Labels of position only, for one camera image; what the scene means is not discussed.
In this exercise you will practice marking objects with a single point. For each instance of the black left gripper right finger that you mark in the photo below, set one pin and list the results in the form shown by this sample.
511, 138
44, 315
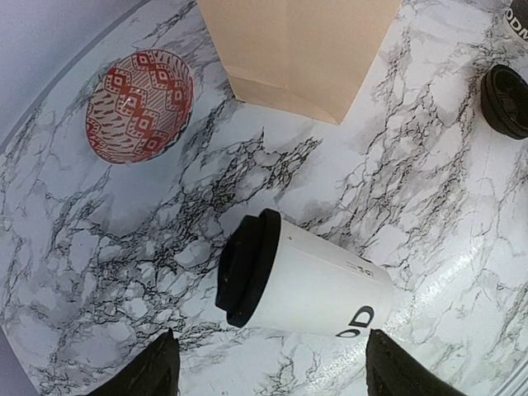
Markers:
391, 371

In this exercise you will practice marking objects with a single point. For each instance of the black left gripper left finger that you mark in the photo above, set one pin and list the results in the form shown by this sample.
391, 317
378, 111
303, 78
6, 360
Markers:
154, 371

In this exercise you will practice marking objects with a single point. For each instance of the white paper coffee cup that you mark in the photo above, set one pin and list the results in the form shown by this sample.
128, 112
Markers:
318, 287

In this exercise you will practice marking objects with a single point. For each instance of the black coffee cup lid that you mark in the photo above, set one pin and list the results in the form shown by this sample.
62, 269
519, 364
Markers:
245, 265

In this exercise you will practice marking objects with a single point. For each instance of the brown paper takeout bag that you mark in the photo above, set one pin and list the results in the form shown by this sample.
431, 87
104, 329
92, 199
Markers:
305, 57

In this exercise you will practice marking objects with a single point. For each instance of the red patterned bowl left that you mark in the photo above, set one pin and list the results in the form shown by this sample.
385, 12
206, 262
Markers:
141, 107

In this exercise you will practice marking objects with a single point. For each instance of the stack of black lids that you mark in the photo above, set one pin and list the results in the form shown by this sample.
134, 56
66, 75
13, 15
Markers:
504, 101

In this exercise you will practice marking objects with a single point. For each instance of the black cup holding straws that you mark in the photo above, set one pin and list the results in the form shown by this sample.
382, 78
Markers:
516, 21

